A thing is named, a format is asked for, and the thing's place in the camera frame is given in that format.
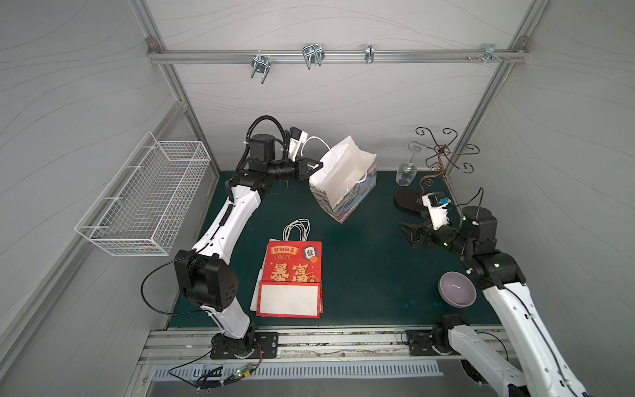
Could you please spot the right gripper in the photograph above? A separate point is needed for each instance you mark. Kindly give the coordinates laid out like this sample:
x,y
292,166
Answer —
x,y
424,233

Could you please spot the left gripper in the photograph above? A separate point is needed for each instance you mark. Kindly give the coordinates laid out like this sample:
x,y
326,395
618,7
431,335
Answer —
x,y
302,169

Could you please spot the floral paper bag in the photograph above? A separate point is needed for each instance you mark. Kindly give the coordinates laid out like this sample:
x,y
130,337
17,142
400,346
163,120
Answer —
x,y
348,175

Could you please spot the red paper bag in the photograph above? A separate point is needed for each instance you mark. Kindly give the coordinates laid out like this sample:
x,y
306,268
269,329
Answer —
x,y
292,293
293,249

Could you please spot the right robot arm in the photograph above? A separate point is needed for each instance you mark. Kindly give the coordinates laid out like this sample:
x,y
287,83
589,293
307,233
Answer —
x,y
543,370

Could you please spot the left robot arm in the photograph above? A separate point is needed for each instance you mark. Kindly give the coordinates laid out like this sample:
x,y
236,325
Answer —
x,y
204,274

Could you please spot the scrolled metal glass rack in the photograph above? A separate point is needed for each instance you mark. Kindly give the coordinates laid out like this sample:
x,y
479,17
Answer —
x,y
437,163

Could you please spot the pink bowl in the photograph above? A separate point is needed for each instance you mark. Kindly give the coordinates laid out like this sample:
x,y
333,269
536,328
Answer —
x,y
457,290

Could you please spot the wine glass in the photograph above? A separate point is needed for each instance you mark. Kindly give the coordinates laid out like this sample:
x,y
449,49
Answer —
x,y
406,173

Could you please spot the leftmost metal hook clamp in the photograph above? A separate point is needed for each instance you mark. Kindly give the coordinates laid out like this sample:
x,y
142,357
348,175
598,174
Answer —
x,y
260,65

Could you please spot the white vent grille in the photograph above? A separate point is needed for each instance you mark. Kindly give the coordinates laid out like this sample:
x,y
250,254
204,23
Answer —
x,y
304,370

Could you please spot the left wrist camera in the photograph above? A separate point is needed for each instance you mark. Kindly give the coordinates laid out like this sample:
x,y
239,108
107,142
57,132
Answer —
x,y
297,140

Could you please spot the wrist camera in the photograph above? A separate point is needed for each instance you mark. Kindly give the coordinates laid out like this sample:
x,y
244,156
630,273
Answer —
x,y
437,205
297,140

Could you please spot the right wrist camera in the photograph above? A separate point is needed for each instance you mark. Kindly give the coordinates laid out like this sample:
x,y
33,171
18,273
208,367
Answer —
x,y
437,205

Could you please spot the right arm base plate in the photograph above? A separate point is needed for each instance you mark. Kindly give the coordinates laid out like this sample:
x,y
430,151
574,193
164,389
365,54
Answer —
x,y
425,343

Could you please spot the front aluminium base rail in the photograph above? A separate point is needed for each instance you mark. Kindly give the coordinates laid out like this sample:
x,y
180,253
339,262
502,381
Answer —
x,y
317,344

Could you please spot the white wire basket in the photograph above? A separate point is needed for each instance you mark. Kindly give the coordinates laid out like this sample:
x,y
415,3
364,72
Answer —
x,y
141,210

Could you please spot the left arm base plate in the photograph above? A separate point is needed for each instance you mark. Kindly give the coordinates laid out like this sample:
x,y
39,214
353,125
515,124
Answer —
x,y
265,345

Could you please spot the horizontal aluminium rail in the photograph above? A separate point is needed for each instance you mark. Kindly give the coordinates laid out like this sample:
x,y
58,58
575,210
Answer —
x,y
344,57

